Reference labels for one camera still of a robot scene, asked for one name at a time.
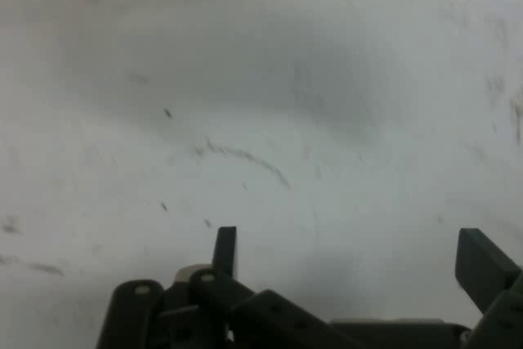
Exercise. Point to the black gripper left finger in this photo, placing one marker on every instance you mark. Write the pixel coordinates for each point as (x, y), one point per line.
(253, 316)

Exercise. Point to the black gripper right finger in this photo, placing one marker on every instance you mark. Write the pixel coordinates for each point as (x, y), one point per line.
(482, 267)

